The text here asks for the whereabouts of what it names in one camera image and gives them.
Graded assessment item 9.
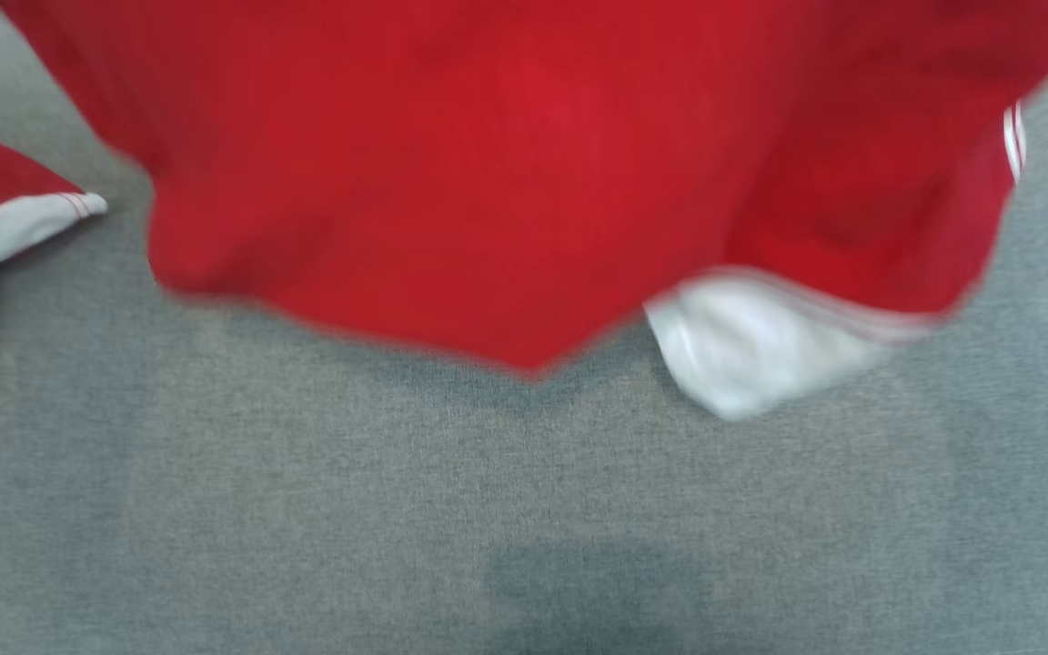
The red shirt with white trim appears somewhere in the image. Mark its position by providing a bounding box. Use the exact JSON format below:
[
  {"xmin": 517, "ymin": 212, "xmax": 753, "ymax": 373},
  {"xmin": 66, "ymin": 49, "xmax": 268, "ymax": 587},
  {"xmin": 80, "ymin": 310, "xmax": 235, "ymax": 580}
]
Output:
[{"xmin": 0, "ymin": 0, "xmax": 1048, "ymax": 424}]

